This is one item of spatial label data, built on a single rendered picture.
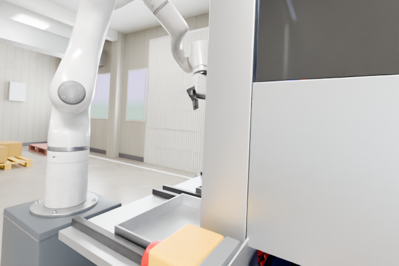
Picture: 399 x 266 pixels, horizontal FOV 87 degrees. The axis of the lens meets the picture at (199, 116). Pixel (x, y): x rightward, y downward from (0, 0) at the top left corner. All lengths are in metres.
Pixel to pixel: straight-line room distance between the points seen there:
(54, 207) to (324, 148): 0.75
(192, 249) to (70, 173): 0.59
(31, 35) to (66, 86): 5.73
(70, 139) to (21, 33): 5.68
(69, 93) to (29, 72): 8.57
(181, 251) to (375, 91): 0.24
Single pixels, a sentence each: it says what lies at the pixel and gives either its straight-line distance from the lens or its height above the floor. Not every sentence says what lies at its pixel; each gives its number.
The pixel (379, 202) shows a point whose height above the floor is 1.10.
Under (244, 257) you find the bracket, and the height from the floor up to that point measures 1.01.
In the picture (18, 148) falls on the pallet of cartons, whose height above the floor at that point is 0.31.
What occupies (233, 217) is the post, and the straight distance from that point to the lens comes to 0.29.
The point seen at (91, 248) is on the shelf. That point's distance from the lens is 0.57.
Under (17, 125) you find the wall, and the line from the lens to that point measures 9.11.
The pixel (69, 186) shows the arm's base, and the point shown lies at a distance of 0.79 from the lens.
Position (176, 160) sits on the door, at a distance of 4.94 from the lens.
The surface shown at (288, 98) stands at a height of 1.19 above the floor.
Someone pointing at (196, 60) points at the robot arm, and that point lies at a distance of 0.95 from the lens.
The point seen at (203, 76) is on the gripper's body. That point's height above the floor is 1.35.
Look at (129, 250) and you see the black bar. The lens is 0.51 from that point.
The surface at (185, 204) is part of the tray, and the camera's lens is 0.74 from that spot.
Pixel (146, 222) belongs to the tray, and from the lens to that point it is 0.64.
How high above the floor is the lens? 1.16
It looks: 1 degrees up
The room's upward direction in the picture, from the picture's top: 3 degrees clockwise
